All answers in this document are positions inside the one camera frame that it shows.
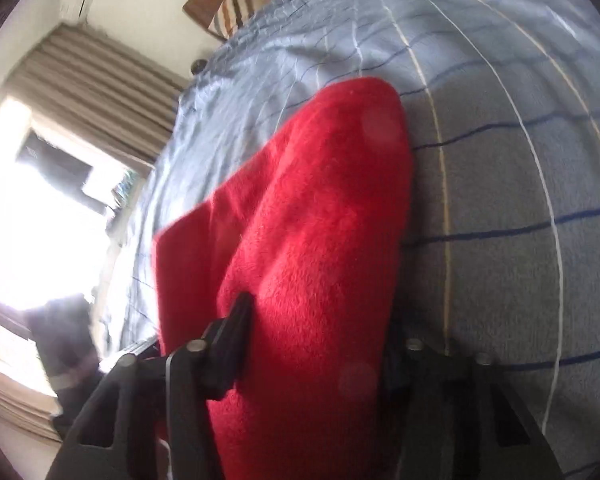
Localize blue plaid duvet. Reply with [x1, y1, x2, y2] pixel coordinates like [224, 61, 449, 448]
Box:
[104, 0, 600, 479]

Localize clothes pile on windowsill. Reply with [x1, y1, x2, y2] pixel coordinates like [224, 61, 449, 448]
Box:
[111, 169, 138, 210]

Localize striped brown pillow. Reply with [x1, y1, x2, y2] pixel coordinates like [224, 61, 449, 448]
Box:
[208, 0, 272, 40]

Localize small black bedside clock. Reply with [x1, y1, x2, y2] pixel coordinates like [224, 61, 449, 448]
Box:
[190, 58, 208, 76]

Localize red fleece garment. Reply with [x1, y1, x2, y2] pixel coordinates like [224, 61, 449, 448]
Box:
[154, 77, 413, 479]

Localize beige curtain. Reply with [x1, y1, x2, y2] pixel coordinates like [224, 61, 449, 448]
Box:
[5, 25, 187, 174]

